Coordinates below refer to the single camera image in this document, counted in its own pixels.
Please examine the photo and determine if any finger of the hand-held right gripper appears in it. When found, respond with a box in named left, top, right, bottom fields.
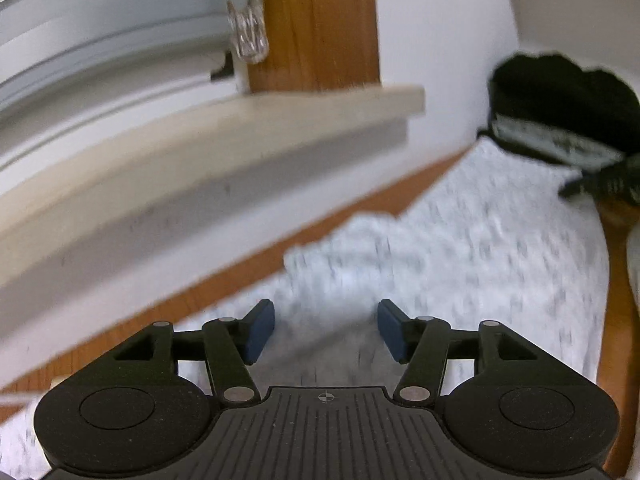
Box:
left=557, top=152, right=640, bottom=201

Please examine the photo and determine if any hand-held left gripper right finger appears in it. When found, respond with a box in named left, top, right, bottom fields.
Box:
left=377, top=299, right=538, bottom=403

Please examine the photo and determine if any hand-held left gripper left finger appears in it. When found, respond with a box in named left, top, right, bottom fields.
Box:
left=114, top=299, right=277, bottom=406

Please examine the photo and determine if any white patterned garment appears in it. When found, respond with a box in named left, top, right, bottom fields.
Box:
left=0, top=140, right=612, bottom=480

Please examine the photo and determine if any black folded garment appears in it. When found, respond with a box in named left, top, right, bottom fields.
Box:
left=487, top=52, right=640, bottom=158

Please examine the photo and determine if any beige window sill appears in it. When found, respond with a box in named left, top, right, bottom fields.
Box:
left=0, top=85, right=427, bottom=392

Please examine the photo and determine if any grey window blind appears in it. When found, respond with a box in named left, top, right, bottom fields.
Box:
left=0, top=0, right=236, bottom=111

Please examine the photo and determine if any clear blind cord pull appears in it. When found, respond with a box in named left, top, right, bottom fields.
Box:
left=226, top=0, right=271, bottom=65

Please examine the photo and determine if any wooden window frame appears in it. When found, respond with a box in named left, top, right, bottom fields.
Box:
left=247, top=0, right=382, bottom=94

